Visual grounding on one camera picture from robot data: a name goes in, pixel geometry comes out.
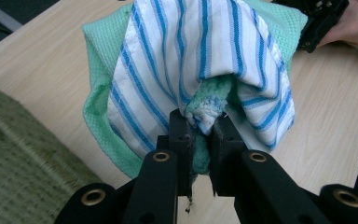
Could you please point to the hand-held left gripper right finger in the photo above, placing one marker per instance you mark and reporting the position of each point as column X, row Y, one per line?
column 225, row 146

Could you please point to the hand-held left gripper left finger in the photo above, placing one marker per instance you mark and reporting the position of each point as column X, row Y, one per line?
column 183, row 143

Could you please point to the green cloth with striped lining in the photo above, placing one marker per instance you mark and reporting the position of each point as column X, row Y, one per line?
column 180, row 56

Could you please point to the green woven basket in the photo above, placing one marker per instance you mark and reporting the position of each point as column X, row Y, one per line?
column 21, row 161

